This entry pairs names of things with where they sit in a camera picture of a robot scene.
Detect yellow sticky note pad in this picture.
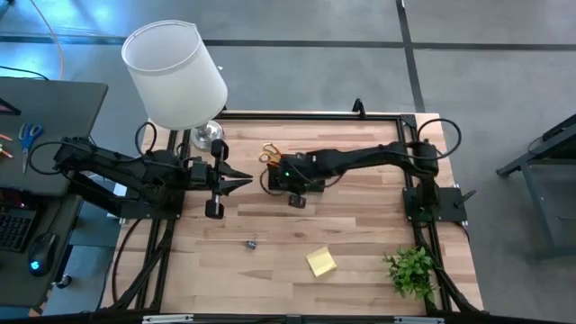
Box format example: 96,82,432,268
305,246,338,278

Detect yellow-handled scissors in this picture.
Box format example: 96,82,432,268
257,142,284,165

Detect silver aluminium profile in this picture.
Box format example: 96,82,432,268
142,313,194,324
394,316,445,324

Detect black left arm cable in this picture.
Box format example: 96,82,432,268
133,121,158,158

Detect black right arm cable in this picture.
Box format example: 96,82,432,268
416,117,463,159

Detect beige floor cable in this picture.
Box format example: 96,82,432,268
29,0,65,80

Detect black mesh desk organizer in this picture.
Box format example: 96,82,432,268
267,155,327,193

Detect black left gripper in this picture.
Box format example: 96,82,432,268
188,138,255,221

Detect green potted plant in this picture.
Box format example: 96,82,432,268
382,245,438,302

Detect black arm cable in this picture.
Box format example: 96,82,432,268
133,121,158,158
416,117,463,159

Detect black computer mouse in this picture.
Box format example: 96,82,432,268
27,231,59,277

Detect dark side desk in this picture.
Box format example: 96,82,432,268
0,76,109,311

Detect grey metal table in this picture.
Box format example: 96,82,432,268
496,112,576,265

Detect black aluminium table frame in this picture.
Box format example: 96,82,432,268
89,111,496,324

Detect white shade silver table lamp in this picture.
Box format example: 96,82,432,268
121,19,229,153

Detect black keyboard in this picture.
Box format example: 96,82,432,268
0,209,37,253

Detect blue-handled scissors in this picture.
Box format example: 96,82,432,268
17,121,45,175

